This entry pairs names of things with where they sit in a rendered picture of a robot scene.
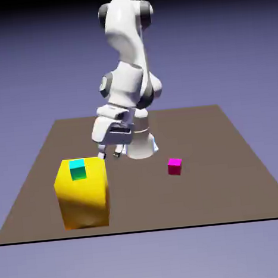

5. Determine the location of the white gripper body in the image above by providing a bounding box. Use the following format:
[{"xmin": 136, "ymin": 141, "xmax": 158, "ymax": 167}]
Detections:
[{"xmin": 89, "ymin": 114, "xmax": 134, "ymax": 150}]

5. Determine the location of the small cyan cube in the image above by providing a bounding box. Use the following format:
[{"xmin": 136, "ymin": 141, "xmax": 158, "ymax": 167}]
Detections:
[{"xmin": 68, "ymin": 158, "xmax": 88, "ymax": 182}]

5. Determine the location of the small magenta cube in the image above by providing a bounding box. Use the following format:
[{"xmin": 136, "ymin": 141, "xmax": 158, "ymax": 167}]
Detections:
[{"xmin": 166, "ymin": 157, "xmax": 185, "ymax": 177}]

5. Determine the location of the large yellow box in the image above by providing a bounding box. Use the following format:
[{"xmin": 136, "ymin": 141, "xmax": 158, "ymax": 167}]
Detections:
[{"xmin": 51, "ymin": 155, "xmax": 113, "ymax": 232}]

